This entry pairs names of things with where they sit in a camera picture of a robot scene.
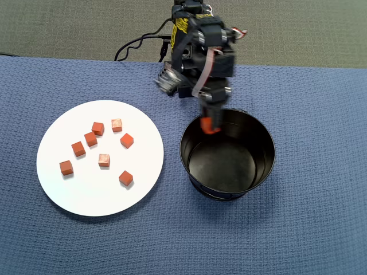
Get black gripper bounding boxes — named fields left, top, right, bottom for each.
left=198, top=77, right=233, bottom=130

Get black camera cable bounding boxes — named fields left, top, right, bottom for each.
left=118, top=17, right=174, bottom=61

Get blue woven table cloth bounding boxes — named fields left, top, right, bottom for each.
left=0, top=56, right=367, bottom=275

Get white round plate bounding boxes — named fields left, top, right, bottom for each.
left=36, top=100, right=165, bottom=217

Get black metal bucket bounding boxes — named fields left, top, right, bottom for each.
left=179, top=108, right=276, bottom=201

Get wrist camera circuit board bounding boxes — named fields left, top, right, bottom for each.
left=154, top=61, right=184, bottom=97

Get black base cable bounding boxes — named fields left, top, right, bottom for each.
left=114, top=33, right=173, bottom=62
left=158, top=39, right=169, bottom=63

